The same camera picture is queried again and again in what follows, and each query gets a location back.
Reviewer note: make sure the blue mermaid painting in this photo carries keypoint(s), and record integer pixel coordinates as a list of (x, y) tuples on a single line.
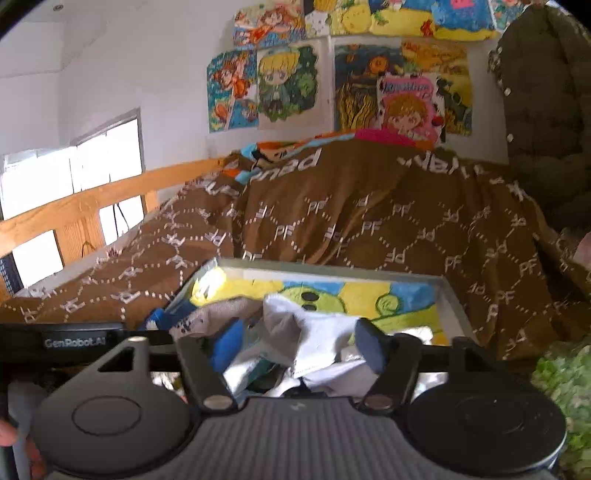
[(231, 92)]

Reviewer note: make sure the glass jar of green candies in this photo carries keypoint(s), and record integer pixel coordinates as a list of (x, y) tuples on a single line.
[(568, 383)]

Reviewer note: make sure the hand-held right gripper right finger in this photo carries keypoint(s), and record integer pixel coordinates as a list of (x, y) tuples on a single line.
[(369, 346)]

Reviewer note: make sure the grey knit sock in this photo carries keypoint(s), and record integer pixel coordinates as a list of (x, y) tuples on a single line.
[(207, 316)]

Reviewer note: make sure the window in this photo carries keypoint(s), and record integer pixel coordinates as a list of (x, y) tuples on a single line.
[(106, 152)]

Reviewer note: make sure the white sock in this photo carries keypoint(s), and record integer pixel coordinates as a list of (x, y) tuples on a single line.
[(300, 332)]

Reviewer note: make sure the pink cloth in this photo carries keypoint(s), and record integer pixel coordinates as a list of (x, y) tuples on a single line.
[(581, 249)]

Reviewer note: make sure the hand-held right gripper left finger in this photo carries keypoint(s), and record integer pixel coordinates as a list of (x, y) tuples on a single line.
[(231, 344)]

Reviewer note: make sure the wooden bed rail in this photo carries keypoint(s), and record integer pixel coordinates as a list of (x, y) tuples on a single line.
[(92, 207)]

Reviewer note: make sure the olive quilted jacket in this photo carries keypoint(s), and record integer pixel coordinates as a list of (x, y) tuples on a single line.
[(540, 92)]

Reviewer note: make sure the brown multicoloured printed blanket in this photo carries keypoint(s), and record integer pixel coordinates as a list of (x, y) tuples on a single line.
[(369, 207)]

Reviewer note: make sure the white tray with cartoon painting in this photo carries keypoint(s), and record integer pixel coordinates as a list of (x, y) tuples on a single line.
[(323, 286)]

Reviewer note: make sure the blue painting with pink creature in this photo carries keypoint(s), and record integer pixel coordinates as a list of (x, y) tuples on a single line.
[(461, 18)]

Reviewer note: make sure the pink cartoon girl poster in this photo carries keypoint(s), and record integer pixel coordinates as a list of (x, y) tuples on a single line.
[(411, 115)]

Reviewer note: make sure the red haired girl painting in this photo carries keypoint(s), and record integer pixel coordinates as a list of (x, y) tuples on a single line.
[(505, 11)]

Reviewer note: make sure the yellow cartoon painting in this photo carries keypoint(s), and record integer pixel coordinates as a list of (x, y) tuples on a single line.
[(397, 23)]

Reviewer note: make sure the person's left hand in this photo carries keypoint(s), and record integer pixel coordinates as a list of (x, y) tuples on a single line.
[(34, 461)]

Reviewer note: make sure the yellow fruit painting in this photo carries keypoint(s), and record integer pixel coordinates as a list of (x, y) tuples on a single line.
[(341, 18)]

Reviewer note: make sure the orange haired girl painting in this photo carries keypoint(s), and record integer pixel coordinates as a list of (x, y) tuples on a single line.
[(268, 27)]

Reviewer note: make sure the green blond figure painting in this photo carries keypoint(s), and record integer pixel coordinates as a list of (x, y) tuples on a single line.
[(286, 87)]

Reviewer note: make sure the dark orange painting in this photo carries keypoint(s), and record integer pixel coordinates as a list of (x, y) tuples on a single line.
[(355, 92)]

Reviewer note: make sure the teal and white packet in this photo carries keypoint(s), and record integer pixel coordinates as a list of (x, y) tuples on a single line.
[(263, 374)]

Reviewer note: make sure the yellow orange painting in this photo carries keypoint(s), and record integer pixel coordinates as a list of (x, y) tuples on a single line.
[(457, 83)]

